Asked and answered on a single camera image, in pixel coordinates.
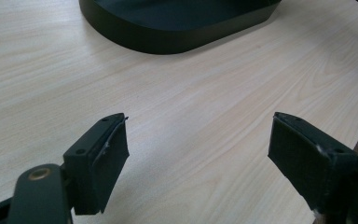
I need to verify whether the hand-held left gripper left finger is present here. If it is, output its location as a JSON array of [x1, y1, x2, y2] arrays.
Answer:
[[62, 112, 131, 217]]

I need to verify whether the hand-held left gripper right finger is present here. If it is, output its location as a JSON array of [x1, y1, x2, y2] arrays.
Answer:
[[267, 111, 358, 217]]

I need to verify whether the black oval tray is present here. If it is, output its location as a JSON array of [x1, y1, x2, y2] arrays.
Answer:
[[78, 0, 282, 56]]

